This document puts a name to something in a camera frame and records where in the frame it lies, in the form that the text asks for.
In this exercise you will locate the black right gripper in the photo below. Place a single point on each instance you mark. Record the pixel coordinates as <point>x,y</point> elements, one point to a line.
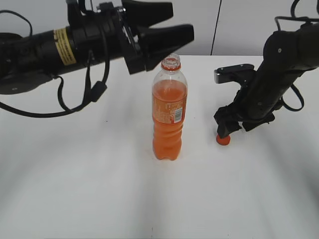
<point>228,117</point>

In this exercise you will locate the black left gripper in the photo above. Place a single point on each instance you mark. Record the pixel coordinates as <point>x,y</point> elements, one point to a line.
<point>99,37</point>

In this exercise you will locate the orange bottle cap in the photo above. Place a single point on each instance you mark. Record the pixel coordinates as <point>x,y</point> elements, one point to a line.
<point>223,140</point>

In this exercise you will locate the orange soda plastic bottle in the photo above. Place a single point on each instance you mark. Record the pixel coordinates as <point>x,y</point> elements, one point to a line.
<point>169,97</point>

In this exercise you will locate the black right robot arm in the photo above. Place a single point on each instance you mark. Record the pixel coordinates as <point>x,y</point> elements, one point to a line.
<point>286,56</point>

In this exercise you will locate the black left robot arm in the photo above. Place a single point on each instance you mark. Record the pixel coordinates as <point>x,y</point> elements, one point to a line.
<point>28,62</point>

